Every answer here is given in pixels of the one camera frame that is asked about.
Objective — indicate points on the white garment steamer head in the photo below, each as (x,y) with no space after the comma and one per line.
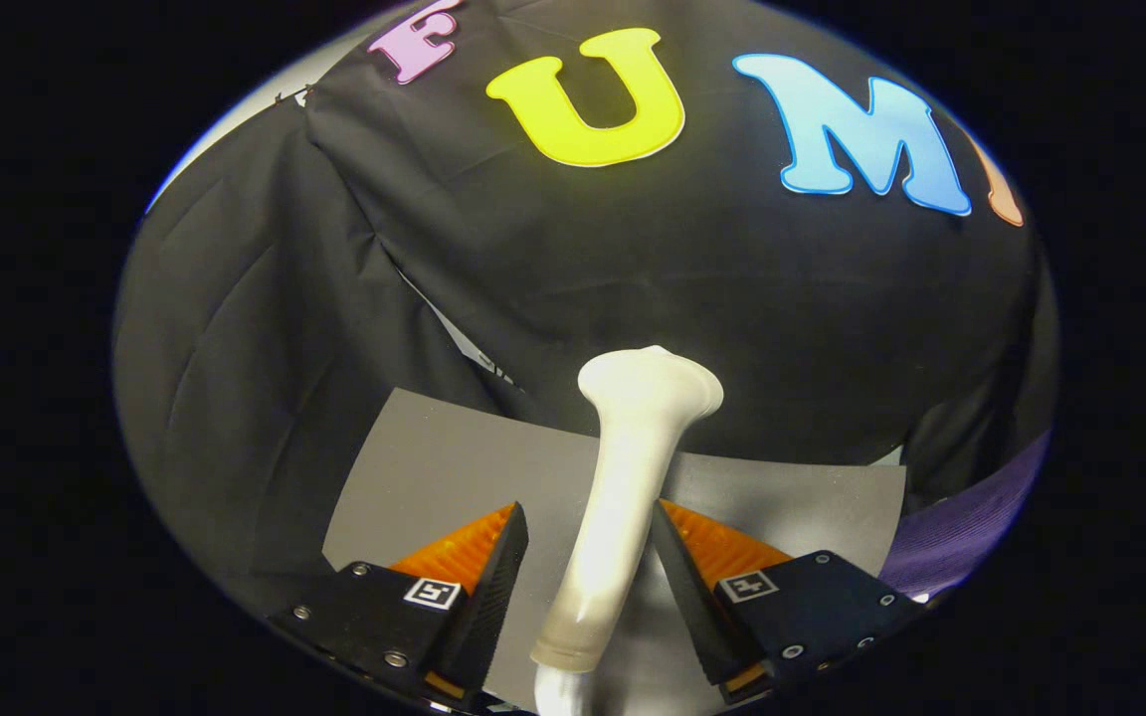
(623,477)

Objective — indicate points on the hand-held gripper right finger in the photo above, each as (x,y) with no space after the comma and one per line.
(692,597)

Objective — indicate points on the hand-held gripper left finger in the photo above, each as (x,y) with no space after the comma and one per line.
(488,607)

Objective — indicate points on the grey drawer cabinet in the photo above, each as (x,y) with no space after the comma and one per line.
(434,477)

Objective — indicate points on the black backdrop cloth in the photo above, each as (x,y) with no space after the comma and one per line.
(653,268)
(255,378)

